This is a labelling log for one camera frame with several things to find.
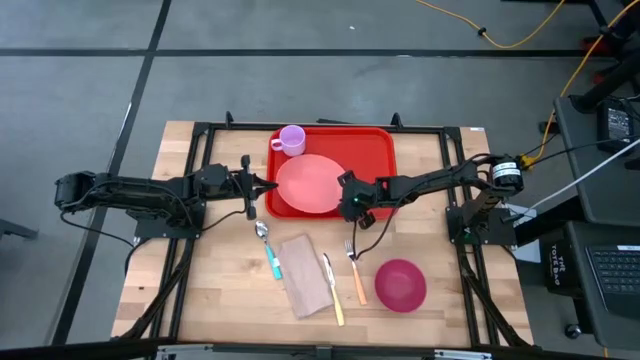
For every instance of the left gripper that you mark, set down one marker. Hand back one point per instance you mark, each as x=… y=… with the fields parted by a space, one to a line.
x=248 y=190

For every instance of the dark grey desk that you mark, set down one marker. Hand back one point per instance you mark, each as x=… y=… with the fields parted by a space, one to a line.
x=615 y=210

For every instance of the black frame clamp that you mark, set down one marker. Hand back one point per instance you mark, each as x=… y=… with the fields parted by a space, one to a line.
x=397 y=120
x=230 y=120

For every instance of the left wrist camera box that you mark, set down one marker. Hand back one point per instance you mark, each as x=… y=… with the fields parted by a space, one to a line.
x=212 y=177

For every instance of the black caster wheel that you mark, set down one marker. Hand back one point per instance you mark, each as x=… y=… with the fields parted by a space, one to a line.
x=573 y=331

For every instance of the lilac plastic mug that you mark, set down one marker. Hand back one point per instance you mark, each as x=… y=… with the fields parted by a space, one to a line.
x=292 y=140

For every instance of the black stand base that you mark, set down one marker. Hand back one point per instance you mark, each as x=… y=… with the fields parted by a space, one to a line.
x=607 y=80

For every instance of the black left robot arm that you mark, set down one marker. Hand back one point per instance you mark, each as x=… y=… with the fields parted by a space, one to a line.
x=125 y=192

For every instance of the black box with white lettering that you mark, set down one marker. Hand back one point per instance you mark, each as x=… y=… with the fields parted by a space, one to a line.
x=557 y=265

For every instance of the red stand foot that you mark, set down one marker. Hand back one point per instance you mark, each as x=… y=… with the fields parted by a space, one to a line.
x=597 y=46
x=600 y=78

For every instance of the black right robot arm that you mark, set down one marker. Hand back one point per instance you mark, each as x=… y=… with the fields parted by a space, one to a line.
x=435 y=180

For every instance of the white paper sheet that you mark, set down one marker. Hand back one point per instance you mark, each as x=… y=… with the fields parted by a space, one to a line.
x=530 y=252

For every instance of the magenta plastic bowl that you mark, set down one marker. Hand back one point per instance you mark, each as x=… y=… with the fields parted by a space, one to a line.
x=400 y=286

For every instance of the black laptop keyboard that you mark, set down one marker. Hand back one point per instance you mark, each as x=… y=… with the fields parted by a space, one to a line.
x=617 y=272

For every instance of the beige cloth napkin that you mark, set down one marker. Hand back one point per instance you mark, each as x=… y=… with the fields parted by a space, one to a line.
x=304 y=277

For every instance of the black stand leg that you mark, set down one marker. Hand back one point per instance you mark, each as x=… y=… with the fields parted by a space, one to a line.
x=15 y=229

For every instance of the salmon pink plate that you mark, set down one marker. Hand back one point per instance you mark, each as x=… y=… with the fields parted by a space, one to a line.
x=307 y=184

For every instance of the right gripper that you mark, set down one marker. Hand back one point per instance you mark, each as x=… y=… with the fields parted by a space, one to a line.
x=357 y=192

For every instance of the black aluminium table frame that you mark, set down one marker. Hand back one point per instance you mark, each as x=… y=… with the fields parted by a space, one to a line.
x=250 y=127

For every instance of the red plastic tray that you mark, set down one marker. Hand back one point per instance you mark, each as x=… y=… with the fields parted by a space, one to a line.
x=365 y=150

